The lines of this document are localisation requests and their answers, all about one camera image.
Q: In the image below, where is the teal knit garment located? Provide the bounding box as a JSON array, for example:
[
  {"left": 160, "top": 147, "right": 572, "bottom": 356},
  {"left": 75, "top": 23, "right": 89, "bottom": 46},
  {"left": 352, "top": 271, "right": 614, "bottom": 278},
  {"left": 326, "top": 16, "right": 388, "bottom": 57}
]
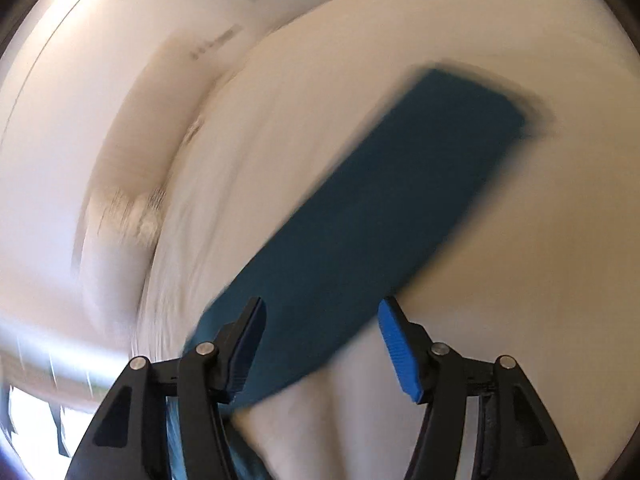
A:
[{"left": 165, "top": 67, "right": 527, "bottom": 480}]

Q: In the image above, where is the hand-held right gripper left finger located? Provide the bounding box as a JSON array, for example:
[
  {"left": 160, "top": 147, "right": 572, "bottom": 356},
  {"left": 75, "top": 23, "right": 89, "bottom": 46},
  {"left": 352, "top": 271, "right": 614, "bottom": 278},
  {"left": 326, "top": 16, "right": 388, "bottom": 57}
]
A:
[{"left": 64, "top": 296, "right": 267, "bottom": 480}]

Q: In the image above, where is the bed with white sheet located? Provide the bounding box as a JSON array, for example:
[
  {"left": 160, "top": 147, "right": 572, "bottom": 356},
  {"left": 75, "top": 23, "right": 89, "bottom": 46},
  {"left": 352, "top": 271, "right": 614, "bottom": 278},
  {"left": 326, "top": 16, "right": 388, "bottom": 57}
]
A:
[{"left": 131, "top": 0, "right": 640, "bottom": 480}]

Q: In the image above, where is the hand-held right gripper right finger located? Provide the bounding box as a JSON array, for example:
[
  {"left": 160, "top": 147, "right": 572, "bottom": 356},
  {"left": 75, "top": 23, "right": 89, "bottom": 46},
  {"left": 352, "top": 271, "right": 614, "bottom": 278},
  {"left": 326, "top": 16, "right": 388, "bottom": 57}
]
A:
[{"left": 377, "top": 296, "right": 581, "bottom": 480}]

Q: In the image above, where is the black framed window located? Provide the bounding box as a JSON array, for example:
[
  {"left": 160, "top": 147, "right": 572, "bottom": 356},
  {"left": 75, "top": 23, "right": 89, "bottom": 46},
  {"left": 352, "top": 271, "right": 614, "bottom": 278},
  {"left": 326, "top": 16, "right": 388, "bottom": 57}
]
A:
[{"left": 0, "top": 382, "right": 97, "bottom": 458}]

